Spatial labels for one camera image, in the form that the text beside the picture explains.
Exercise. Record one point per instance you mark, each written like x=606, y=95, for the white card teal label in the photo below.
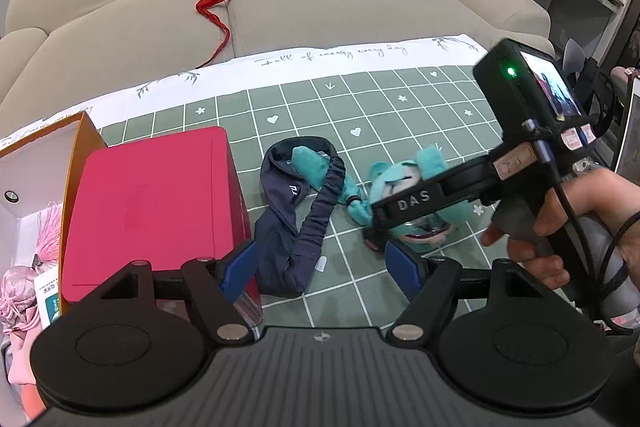
x=52, y=302

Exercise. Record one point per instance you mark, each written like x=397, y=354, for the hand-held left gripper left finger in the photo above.
x=241, y=267

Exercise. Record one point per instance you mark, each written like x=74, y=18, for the green grid table mat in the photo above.
x=400, y=117

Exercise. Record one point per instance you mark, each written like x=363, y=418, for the pink-haired doll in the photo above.
x=47, y=232

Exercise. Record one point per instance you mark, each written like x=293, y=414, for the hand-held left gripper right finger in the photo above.
x=402, y=267

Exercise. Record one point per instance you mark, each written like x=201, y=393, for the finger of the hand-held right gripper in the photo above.
x=415, y=202

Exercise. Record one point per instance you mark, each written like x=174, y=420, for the beige sofa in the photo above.
x=125, y=27

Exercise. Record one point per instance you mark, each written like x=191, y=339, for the navy headband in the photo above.
x=280, y=227

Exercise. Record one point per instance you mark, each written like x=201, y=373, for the orange cardboard box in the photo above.
x=75, y=142

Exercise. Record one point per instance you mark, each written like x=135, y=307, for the black bag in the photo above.
x=597, y=97

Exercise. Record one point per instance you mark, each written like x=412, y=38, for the pink cloth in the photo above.
x=22, y=357

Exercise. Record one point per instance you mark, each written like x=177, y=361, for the teal plush doll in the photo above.
x=435, y=159

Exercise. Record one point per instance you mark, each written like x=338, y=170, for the person's right forearm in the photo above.
x=622, y=267

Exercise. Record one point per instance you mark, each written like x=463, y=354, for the person's right hand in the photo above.
x=595, y=197

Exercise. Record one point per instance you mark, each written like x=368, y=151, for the clear box with red lid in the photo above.
x=150, y=207

